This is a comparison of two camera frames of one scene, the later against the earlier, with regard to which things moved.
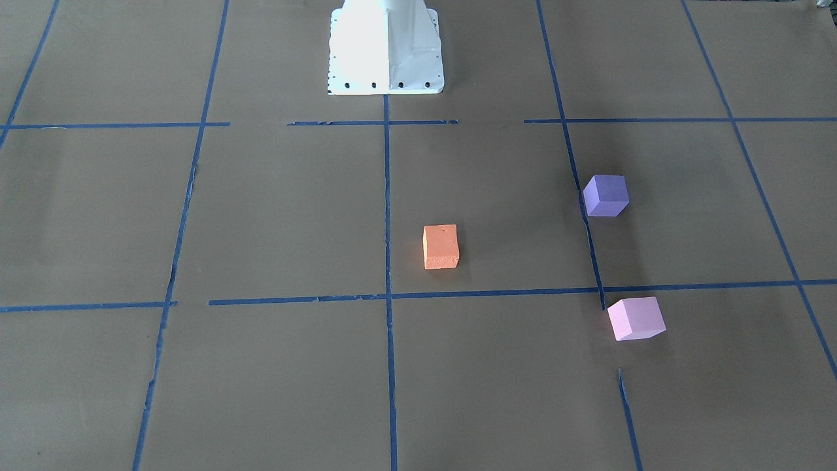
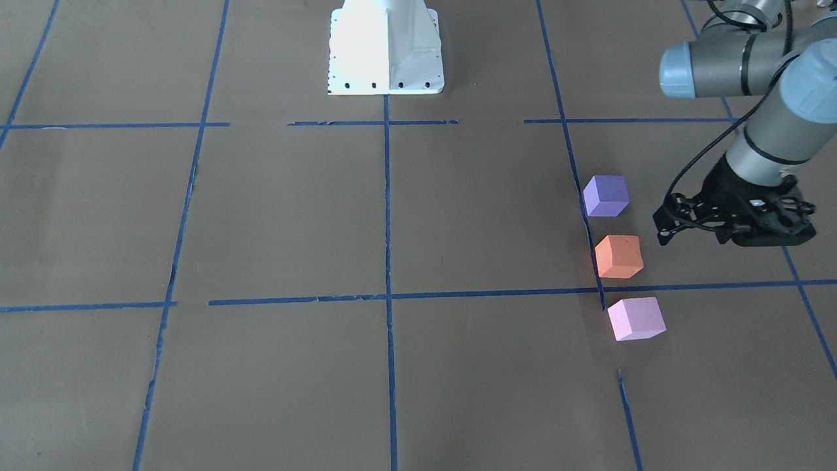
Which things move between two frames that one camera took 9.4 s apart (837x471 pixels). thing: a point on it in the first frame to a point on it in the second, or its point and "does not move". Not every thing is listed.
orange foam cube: [441, 246] to [618, 256]
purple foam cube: [606, 195] does not move
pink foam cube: [636, 318] does not move
